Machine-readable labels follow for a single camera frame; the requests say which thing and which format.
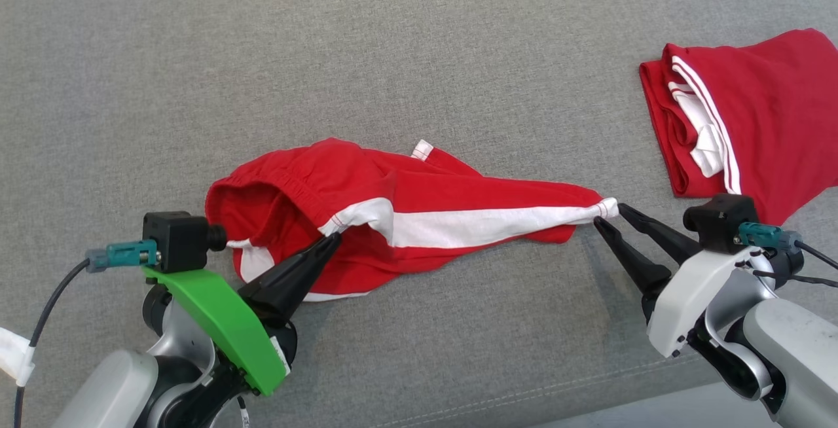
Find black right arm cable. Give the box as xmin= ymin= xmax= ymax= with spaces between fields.
xmin=753 ymin=238 xmax=838 ymax=289

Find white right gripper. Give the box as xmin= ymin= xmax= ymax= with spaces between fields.
xmin=593 ymin=203 xmax=767 ymax=359

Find red Bulls jersey shirt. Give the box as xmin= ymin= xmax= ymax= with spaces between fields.
xmin=639 ymin=27 xmax=838 ymax=227

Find teal left camera connector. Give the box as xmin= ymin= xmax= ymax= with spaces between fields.
xmin=86 ymin=240 xmax=162 ymax=274

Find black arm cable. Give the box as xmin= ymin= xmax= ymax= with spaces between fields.
xmin=753 ymin=238 xmax=838 ymax=289
xmin=13 ymin=259 xmax=92 ymax=428

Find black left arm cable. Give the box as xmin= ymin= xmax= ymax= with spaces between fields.
xmin=13 ymin=259 xmax=92 ymax=428

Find red shorts with white stripe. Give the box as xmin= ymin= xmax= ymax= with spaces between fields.
xmin=205 ymin=137 xmax=619 ymax=302

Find grey fabric sofa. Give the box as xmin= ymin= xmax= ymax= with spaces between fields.
xmin=0 ymin=0 xmax=838 ymax=428

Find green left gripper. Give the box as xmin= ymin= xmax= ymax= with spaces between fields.
xmin=143 ymin=232 xmax=344 ymax=396

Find white cable tag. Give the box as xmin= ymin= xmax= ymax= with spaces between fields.
xmin=0 ymin=327 xmax=35 ymax=387

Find teal camera connector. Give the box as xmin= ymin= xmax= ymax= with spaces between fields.
xmin=86 ymin=240 xmax=162 ymax=274
xmin=738 ymin=222 xmax=803 ymax=249

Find teal right camera connector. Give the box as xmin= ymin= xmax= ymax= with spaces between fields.
xmin=738 ymin=222 xmax=803 ymax=249

